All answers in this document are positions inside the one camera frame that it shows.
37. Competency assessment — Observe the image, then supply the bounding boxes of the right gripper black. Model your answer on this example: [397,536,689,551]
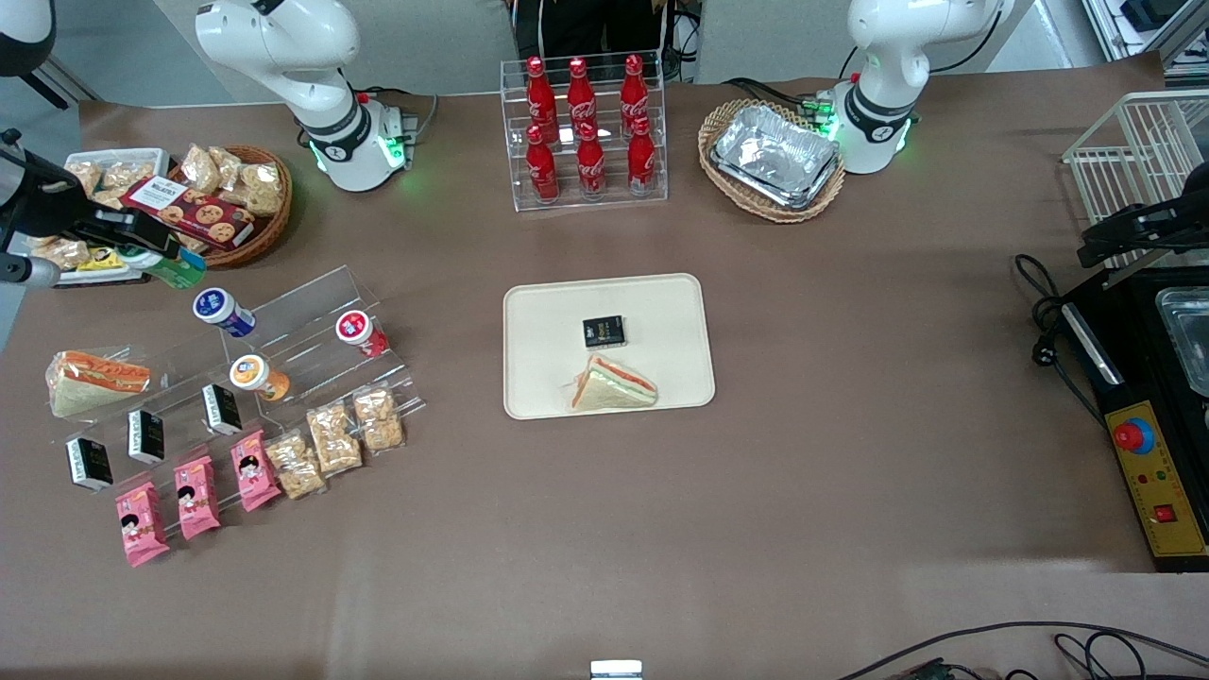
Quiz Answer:
[0,142,182,258]

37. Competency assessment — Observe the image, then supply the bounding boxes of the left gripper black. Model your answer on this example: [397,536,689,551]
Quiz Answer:
[1078,187,1209,270]

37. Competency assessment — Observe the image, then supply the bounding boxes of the shiny metal tray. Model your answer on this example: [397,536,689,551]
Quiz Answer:
[1155,285,1209,400]

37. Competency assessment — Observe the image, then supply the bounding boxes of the blue gum bottle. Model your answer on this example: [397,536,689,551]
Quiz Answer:
[193,287,257,339]

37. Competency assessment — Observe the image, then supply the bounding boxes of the orange gum bottle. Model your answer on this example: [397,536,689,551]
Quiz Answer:
[229,354,292,403]

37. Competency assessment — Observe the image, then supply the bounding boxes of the red gum bottle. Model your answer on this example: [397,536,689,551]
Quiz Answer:
[335,309,389,360]

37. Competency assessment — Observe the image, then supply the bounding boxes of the aluminium foil tray stack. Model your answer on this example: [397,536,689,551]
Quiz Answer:
[709,103,843,212]

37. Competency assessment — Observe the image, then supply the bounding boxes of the beige plastic serving tray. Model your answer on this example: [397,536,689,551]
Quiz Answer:
[502,272,717,421]

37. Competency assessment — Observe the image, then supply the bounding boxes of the red cookie box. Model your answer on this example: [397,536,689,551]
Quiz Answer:
[119,176,257,252]

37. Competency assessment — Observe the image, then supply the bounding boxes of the white plastic bin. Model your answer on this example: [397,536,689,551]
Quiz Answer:
[26,147,172,288]

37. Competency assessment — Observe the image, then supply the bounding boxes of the black machine yellow panel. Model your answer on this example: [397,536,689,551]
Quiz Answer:
[1060,267,1209,574]

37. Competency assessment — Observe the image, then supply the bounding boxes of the wrapped sandwich with orange filling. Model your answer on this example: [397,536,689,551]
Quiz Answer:
[45,348,153,419]

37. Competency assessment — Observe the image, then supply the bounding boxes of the dark brown wicker basket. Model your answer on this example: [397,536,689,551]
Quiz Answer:
[166,144,294,271]

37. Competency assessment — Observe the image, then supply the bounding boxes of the clear acrylic stepped stand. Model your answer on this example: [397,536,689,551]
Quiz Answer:
[47,342,284,541]
[222,264,428,473]

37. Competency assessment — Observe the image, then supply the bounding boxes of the black diagonal pole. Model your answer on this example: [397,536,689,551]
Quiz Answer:
[5,59,99,105]

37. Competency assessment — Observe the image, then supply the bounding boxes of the red emergency stop button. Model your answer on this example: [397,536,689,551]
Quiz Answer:
[1112,417,1156,455]

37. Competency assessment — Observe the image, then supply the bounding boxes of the small black white box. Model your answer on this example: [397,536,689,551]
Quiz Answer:
[127,407,166,465]
[65,435,114,493]
[201,382,245,436]

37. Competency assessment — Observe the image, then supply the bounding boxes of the pink snack packet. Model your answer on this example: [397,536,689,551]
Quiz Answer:
[230,429,282,514]
[173,454,222,542]
[114,481,172,569]

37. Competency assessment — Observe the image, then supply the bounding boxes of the light tan wicker basket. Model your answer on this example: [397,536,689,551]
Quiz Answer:
[697,98,847,225]

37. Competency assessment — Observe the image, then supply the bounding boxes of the clear acrylic bottle rack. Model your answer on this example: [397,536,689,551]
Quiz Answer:
[500,51,670,213]

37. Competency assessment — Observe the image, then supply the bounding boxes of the red cola bottle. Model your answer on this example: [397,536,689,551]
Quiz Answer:
[525,56,559,143]
[575,122,606,200]
[620,54,652,133]
[627,115,657,196]
[524,124,561,205]
[566,56,599,138]

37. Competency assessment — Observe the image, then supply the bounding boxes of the black gold-print small box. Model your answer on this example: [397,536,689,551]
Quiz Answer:
[582,314,628,351]

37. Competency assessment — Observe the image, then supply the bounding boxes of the triangular sandwich in wrap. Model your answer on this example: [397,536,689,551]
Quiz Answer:
[570,353,659,413]

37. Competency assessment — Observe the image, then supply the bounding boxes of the brown paper table cover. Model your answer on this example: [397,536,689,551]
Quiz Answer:
[0,51,1209,680]

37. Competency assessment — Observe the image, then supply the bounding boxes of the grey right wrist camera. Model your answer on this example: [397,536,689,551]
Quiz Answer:
[0,253,60,290]

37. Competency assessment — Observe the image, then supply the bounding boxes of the black power cable with plug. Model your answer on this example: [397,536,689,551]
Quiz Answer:
[1013,252,1108,428]

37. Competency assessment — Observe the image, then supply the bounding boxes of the white wire rack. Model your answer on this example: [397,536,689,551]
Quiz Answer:
[1062,89,1209,270]

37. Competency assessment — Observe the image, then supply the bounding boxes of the metal shelf frame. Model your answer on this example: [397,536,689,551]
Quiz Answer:
[1080,0,1209,69]

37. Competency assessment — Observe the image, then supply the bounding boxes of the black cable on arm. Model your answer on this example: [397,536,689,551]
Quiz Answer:
[837,8,1004,81]

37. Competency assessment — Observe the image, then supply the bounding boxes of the grey cables at arm base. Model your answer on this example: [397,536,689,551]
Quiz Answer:
[354,86,441,145]

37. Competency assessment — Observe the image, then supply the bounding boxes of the black cables at arm base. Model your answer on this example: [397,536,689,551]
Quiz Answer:
[720,76,837,122]

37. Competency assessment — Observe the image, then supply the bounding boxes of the black floor cables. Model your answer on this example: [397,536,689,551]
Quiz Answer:
[836,620,1209,680]

